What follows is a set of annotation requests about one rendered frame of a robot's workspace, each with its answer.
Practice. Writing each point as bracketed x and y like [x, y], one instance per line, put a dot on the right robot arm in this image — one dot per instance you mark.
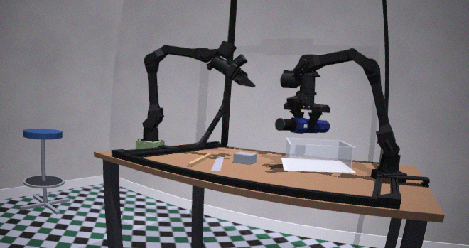
[152, 60]

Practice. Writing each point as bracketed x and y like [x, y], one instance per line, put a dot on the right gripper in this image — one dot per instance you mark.
[238, 75]

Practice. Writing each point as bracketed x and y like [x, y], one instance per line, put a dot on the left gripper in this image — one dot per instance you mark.
[317, 109]

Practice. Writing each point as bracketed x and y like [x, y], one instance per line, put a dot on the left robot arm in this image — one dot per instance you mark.
[310, 63]

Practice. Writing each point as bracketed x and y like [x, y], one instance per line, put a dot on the pale orange thin stick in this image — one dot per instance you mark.
[192, 163]

